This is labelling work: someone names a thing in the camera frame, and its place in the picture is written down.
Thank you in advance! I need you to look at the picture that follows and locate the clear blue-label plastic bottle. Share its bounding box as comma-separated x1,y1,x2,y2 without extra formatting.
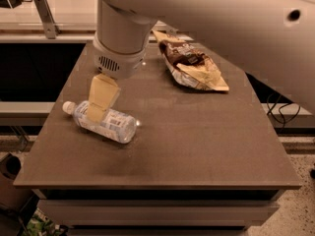
62,100,137,144

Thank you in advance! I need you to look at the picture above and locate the grey table lower frame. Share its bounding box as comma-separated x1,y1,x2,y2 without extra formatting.
38,199,280,228

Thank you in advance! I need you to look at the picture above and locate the left metal railing bracket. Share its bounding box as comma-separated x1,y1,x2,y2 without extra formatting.
33,0,59,39

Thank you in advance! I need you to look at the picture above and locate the brown chip bag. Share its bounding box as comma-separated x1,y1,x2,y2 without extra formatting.
153,30,229,91

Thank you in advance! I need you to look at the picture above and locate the dark bin at left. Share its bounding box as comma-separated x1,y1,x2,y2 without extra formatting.
0,153,32,210

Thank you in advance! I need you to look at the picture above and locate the green packaging on floor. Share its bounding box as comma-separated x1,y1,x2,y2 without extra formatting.
23,209,68,236

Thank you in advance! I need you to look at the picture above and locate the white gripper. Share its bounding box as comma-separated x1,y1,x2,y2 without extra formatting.
87,36,145,123

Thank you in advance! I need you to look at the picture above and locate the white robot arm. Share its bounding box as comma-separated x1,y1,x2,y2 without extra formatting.
94,0,315,113

